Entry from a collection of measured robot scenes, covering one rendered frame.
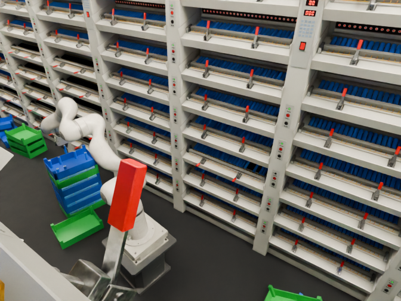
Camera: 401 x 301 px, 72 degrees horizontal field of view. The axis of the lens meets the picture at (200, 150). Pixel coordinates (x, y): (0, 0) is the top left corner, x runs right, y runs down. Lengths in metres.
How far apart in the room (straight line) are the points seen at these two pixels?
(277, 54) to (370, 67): 0.38
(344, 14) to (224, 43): 0.54
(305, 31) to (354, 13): 0.18
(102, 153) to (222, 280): 1.08
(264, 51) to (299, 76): 0.20
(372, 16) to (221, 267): 1.57
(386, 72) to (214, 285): 1.44
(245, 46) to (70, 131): 0.95
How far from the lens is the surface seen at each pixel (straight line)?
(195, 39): 1.57
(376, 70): 1.30
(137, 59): 1.92
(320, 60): 1.32
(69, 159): 2.32
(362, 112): 1.38
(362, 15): 1.28
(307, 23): 1.30
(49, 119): 1.89
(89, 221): 2.34
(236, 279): 1.94
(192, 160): 1.88
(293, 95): 1.38
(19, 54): 3.21
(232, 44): 1.46
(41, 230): 2.42
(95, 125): 1.54
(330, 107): 1.37
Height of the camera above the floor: 1.63
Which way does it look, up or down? 33 degrees down
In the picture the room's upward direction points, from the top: 2 degrees clockwise
